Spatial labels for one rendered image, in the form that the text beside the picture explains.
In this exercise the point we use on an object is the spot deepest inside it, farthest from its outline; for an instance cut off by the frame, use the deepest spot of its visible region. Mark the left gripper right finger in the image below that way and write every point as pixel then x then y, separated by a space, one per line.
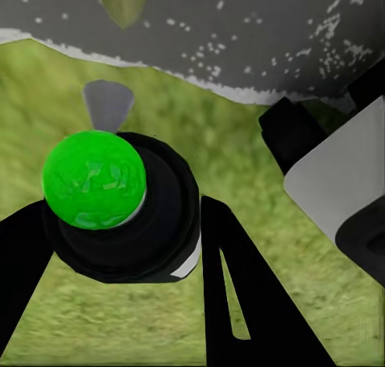
pixel 280 335

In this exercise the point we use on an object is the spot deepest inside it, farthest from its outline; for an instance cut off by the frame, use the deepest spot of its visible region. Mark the insectifuge atomizer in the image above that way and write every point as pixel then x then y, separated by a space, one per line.
pixel 121 208

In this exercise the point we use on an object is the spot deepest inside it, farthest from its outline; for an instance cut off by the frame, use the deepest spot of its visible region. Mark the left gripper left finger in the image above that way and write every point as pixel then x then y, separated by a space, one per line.
pixel 25 252

